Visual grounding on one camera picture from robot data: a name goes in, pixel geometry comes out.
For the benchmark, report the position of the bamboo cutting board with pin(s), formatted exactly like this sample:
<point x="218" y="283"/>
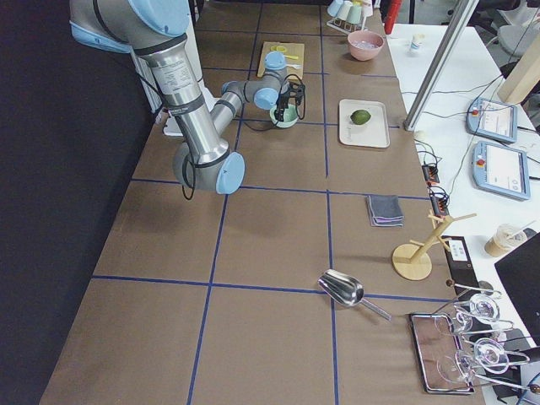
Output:
<point x="297" y="49"/>

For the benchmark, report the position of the white rectangular tray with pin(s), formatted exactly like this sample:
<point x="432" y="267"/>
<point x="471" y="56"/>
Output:
<point x="373" y="134"/>

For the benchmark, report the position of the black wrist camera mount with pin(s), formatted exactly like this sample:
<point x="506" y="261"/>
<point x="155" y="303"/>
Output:
<point x="296" y="93"/>

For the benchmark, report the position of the black power strip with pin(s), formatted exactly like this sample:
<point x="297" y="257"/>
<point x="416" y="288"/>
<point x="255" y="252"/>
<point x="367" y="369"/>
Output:
<point x="439" y="198"/>

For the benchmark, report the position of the wooden mug tree stand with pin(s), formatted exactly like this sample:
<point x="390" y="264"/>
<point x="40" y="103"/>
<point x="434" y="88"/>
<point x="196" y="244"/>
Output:
<point x="411" y="260"/>

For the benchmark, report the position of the lower teach pendant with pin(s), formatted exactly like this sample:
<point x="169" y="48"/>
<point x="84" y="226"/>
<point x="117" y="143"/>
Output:
<point x="501" y="170"/>

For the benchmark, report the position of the white wire cup rack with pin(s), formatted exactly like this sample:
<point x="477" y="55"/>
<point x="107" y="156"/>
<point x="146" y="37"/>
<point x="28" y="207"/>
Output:
<point x="343" y="26"/>

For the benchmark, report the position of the pink bowl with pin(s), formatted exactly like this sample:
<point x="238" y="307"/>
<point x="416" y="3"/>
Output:
<point x="364" y="55"/>

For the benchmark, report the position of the grey folded cloth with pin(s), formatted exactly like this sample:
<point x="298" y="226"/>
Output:
<point x="385" y="211"/>

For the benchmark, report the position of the iced coffee cup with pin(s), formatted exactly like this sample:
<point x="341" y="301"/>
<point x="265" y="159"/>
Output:
<point x="506" y="238"/>

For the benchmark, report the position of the upper teach pendant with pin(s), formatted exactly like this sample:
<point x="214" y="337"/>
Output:
<point x="493" y="119"/>

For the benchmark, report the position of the green lime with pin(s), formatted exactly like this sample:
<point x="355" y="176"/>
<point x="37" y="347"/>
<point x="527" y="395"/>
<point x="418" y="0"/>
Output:
<point x="360" y="117"/>

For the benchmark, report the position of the black framed glass tray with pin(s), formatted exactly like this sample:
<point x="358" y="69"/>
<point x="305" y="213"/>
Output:
<point x="433" y="343"/>

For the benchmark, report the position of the aluminium frame post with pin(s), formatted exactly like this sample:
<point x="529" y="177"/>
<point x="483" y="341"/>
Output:
<point x="462" y="13"/>

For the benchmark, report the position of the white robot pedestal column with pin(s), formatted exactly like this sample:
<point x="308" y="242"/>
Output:
<point x="171" y="128"/>

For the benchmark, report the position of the teach pendant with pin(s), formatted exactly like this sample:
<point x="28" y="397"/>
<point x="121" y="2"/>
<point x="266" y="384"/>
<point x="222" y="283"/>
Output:
<point x="501" y="170"/>
<point x="493" y="119"/>

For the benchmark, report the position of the small white paper cup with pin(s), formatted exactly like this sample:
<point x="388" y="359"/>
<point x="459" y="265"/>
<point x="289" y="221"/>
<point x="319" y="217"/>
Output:
<point x="416" y="43"/>

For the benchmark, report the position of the pastel cups on rack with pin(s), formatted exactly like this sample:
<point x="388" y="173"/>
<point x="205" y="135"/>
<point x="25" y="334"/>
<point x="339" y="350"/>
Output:
<point x="348" y="12"/>

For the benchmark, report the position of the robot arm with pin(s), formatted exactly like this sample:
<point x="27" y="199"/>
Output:
<point x="157" y="31"/>

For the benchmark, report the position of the black laptop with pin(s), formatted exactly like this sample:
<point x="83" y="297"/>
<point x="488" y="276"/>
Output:
<point x="518" y="271"/>

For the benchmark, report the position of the clear ice cubes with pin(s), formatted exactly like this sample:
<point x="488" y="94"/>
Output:
<point x="364" y="44"/>

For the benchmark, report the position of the light green bowl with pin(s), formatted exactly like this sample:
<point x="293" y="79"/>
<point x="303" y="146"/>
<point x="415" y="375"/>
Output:
<point x="290" y="120"/>

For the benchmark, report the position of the wine glass rack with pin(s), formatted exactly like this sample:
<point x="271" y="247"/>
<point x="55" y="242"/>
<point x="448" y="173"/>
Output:
<point x="481" y="360"/>

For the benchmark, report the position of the metal ice scoop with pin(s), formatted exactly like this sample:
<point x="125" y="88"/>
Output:
<point x="348" y="291"/>

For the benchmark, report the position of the red fire extinguisher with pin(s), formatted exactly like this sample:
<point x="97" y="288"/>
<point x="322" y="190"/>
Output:
<point x="391" y="16"/>

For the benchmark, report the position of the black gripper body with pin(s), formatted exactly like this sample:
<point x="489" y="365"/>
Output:
<point x="283" y="99"/>

